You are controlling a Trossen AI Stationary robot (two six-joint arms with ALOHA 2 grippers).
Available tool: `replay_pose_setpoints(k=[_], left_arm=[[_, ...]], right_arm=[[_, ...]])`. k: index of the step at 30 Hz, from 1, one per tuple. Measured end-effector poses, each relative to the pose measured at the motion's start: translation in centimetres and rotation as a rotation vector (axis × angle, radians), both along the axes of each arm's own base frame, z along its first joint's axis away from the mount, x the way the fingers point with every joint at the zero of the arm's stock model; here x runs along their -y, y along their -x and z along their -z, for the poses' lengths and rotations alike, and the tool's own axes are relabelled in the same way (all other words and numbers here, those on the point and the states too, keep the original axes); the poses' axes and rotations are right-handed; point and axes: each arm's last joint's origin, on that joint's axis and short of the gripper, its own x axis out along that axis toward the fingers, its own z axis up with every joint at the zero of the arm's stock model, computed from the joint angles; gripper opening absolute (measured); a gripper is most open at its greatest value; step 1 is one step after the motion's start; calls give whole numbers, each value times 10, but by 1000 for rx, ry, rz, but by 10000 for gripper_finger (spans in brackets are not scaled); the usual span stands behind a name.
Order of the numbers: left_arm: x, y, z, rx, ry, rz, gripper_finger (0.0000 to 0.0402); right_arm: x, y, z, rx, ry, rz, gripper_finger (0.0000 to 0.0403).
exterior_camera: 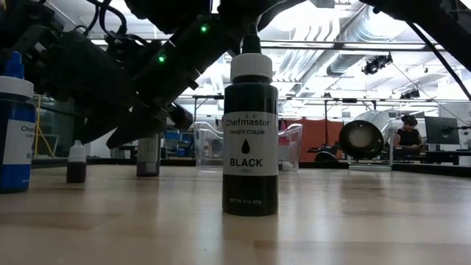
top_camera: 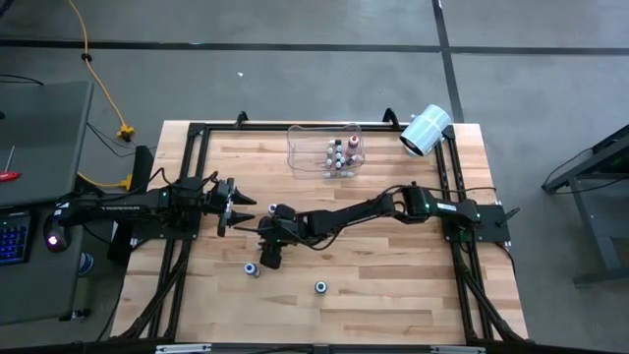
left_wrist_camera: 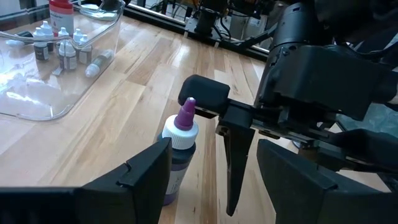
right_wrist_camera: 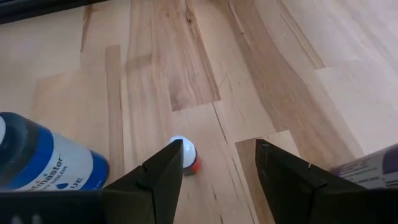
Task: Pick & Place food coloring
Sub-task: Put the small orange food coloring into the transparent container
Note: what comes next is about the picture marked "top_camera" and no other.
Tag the white cylindrical spotlight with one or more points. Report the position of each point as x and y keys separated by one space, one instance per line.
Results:
x=425 y=130

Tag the grey desk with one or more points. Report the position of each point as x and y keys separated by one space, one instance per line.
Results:
x=44 y=137

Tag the large blue food coloring bottle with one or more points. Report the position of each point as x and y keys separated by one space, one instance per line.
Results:
x=251 y=269

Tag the black backlit keyboard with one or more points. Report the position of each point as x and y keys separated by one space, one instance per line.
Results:
x=15 y=238

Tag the person's foot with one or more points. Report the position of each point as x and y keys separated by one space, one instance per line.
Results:
x=86 y=264

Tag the clear plastic bin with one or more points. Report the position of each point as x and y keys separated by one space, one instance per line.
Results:
x=304 y=152

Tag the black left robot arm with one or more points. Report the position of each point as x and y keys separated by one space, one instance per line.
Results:
x=123 y=206

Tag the silver metal bracket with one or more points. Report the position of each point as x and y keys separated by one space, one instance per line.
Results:
x=457 y=349
x=182 y=348

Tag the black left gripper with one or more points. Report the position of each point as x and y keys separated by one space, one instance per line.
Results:
x=225 y=206

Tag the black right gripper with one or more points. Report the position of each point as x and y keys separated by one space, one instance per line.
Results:
x=280 y=231

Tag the black computer mouse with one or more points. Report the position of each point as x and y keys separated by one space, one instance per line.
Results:
x=56 y=241

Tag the black metal stand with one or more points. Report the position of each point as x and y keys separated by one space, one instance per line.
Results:
x=589 y=221

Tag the large pink food coloring bottle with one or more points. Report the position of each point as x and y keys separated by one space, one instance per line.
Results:
x=352 y=142

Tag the black desk caster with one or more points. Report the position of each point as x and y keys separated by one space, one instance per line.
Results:
x=78 y=313

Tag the large black food coloring bottle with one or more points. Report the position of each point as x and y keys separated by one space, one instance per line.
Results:
x=320 y=287

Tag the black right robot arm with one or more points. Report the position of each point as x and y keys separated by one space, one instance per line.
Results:
x=354 y=214

